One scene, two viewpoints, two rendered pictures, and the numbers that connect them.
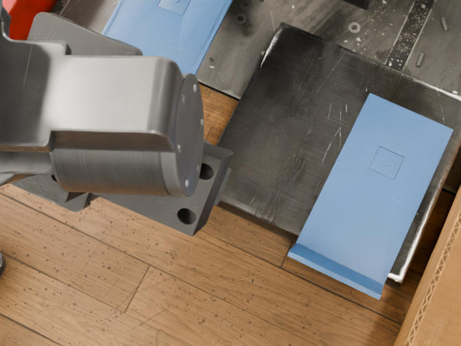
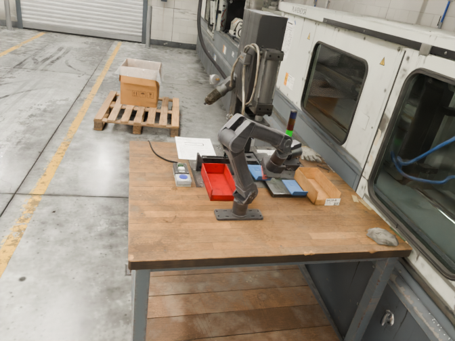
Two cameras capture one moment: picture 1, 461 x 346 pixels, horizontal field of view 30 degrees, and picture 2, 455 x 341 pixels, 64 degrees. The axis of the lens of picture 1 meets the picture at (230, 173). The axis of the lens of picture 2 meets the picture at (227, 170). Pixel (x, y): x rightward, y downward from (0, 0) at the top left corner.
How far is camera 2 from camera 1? 1.40 m
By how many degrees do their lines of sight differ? 50
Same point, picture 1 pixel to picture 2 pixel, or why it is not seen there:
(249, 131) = (273, 187)
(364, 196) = (293, 188)
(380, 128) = (287, 182)
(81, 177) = (294, 153)
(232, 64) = (260, 185)
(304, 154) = (282, 187)
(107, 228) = (266, 203)
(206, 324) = (290, 208)
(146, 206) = (294, 164)
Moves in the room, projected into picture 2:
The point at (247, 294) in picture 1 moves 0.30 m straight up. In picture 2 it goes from (290, 203) to (307, 143)
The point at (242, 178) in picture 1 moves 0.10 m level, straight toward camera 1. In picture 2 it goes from (277, 191) to (293, 201)
